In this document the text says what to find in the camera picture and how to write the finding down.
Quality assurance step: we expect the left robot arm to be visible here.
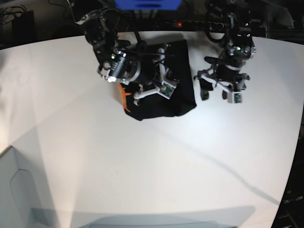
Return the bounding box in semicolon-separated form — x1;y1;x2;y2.
195;0;256;104

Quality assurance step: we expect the black power strip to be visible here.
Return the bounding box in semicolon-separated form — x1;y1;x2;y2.
163;20;224;32

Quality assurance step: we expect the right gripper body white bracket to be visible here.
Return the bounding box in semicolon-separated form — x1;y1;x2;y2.
133;43;178;106

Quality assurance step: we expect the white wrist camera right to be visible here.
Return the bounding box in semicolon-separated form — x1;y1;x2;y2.
158;81;177;100

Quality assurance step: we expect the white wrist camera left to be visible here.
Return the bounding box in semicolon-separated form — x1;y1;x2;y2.
227;92;243;104

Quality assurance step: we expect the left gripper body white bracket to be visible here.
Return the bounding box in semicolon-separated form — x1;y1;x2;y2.
194;69;250;93

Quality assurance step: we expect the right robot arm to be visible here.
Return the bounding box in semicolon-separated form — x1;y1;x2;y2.
76;7;178;105

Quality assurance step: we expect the blue plastic box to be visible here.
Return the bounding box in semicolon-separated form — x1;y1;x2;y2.
115;0;182;10

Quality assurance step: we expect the black T-shirt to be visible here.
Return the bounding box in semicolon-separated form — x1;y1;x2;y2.
118;40;196;121

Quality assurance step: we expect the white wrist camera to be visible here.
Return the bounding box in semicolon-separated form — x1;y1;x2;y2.
227;92;243;104
158;81;177;100

